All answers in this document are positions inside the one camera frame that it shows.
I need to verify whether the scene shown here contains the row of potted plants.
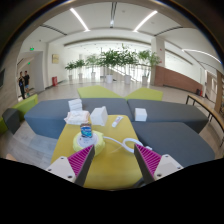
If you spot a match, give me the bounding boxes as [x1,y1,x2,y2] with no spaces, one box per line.
[64,44,163,86]

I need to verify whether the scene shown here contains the long grey sofa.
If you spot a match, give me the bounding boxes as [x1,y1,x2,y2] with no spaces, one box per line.
[23,97,134,140]

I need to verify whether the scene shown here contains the small white cube box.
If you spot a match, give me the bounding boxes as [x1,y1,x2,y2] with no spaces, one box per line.
[134,107,148,122]

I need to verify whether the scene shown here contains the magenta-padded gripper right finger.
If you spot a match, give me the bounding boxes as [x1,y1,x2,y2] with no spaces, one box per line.
[133,143,184,185]

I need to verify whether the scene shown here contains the yellow-green upholstered seat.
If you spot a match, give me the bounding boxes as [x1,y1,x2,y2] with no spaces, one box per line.
[76,85,124,100]
[124,87,164,102]

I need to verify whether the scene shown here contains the large white carton box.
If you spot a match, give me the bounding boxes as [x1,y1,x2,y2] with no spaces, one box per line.
[90,105,109,127]

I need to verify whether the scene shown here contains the wet wipes soft pack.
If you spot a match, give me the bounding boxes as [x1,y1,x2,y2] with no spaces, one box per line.
[63,110,91,126]

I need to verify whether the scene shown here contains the stacked white tissue packs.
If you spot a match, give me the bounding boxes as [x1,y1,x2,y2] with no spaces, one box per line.
[67,98,83,112]

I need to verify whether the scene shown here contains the white power cable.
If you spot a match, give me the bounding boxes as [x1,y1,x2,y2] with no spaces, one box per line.
[101,135,153,155]

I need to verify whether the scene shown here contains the ceiling strip lights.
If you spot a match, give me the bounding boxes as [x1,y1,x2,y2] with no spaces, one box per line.
[69,7,223,65]

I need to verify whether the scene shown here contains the green sofa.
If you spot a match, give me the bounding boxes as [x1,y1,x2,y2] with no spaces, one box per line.
[11,93,40,122]

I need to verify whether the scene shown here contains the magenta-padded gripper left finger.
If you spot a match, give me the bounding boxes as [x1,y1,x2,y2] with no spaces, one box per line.
[45,144,96,187]

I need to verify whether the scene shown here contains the small white tube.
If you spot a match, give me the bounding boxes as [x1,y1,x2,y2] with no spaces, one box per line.
[111,115,124,128]

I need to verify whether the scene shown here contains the wooden shelf unit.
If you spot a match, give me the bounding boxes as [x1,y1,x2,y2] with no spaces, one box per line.
[214,69,224,114]

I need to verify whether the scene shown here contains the dark grey ottoman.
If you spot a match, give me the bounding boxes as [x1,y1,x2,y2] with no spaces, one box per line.
[1,107,22,135]

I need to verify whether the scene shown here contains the person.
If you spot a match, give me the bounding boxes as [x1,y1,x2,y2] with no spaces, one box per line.
[23,70,31,98]
[18,71,27,100]

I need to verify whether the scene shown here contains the wooden bench with black legs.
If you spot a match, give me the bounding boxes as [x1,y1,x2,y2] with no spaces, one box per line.
[185,93,224,148]

